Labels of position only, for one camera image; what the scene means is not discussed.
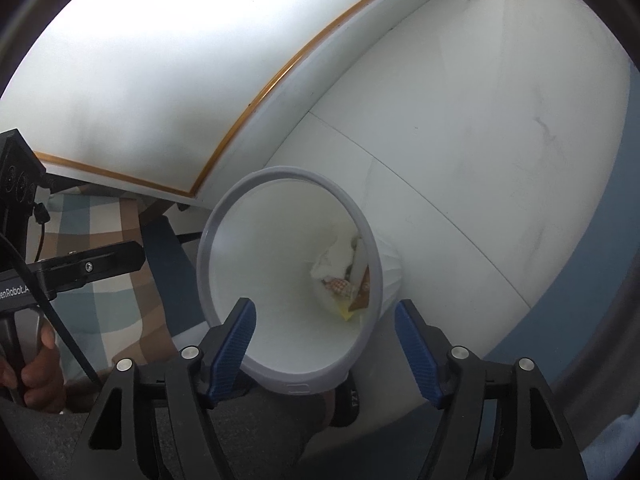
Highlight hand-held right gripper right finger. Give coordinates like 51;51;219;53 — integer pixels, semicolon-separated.
394;299;591;480

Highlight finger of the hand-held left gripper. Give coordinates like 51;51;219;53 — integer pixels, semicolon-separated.
35;240;147;293

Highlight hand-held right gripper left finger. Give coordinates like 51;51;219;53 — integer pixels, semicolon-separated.
75;297;258;480

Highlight small orange snack packet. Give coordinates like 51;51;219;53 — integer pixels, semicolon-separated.
350;265;373;311

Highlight white trash bin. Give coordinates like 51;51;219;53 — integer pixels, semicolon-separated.
196;166;403;396

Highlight red patterned wrapper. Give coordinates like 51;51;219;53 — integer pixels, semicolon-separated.
322;277;353;301

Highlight white tissue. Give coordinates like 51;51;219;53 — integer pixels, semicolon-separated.
311;237;363;283

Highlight person's left hand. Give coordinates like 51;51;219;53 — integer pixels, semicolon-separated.
0;320;67;414

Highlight checkered tablecloth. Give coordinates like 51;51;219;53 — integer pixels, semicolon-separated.
25;185;173;381

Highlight person's grey trousers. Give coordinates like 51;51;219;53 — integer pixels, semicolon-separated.
0;360;336;480

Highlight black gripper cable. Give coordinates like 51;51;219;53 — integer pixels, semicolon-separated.
0;200;101;383

